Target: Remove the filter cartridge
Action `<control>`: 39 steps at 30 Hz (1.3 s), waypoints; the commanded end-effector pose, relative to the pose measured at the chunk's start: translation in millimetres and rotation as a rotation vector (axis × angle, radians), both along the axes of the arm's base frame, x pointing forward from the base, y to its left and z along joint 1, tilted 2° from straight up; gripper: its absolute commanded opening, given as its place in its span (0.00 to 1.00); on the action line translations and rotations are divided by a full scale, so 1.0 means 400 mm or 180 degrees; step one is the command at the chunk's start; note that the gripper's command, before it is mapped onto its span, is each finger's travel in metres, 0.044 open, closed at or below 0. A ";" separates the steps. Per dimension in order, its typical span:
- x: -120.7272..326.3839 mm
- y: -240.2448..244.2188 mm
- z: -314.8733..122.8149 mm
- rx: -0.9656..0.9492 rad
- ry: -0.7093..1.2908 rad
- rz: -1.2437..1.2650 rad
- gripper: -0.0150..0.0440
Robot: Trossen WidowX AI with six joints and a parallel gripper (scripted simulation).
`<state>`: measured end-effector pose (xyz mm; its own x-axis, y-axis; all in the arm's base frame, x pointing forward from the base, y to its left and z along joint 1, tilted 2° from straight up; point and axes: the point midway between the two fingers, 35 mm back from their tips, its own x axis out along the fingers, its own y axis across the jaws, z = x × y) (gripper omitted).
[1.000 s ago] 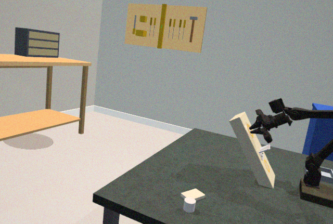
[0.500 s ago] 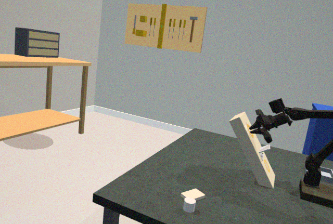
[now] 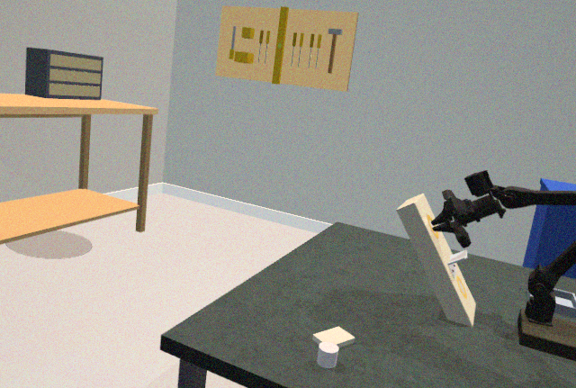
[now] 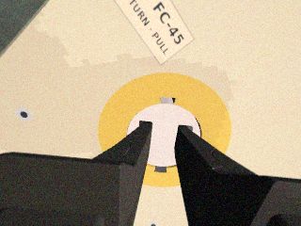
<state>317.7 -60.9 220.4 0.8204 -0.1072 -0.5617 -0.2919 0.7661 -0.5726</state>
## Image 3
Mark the white square tray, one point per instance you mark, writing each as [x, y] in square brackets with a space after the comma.
[565, 302]

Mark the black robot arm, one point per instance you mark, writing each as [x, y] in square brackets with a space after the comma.
[541, 282]

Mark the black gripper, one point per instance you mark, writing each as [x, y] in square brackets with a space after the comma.
[456, 227]

